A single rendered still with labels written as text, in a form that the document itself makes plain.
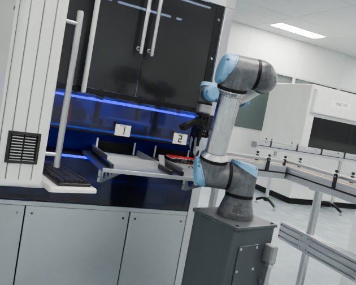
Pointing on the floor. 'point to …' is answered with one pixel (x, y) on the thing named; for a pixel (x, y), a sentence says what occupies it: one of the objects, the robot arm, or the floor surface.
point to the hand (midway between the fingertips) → (192, 152)
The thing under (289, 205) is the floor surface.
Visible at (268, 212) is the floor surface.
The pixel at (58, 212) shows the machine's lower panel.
